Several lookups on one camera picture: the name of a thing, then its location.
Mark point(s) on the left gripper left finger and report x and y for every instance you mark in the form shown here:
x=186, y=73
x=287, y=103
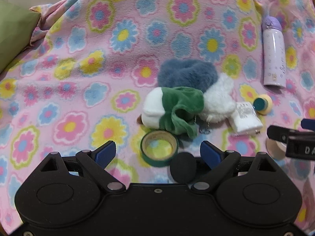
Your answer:
x=94, y=164

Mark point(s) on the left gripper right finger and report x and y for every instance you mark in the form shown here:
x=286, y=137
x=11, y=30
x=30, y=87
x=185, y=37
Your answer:
x=221, y=164

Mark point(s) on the black round foam pad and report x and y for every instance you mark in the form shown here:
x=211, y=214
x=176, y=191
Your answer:
x=183, y=168

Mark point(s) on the yellow teal makeup sponge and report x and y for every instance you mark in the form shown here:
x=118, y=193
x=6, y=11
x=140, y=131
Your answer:
x=263, y=104

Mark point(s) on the beige tape roll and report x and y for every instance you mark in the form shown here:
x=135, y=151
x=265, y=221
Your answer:
x=277, y=150

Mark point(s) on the green tape roll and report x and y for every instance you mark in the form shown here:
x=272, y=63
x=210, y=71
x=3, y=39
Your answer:
x=158, y=148

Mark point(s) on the green white plush toy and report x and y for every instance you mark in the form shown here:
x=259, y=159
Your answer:
x=173, y=110

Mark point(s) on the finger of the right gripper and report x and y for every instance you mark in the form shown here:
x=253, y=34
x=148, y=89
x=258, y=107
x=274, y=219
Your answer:
x=308, y=124
x=280, y=134

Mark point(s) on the white fluffy plush toy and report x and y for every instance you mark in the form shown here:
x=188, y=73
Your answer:
x=218, y=102

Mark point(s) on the blue fluffy scrunchie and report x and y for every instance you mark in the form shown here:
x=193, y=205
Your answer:
x=192, y=73

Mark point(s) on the purple thermos bottle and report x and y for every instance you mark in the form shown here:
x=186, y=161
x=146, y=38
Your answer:
x=274, y=53

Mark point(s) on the green cushion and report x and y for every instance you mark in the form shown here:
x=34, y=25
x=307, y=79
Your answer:
x=17, y=26

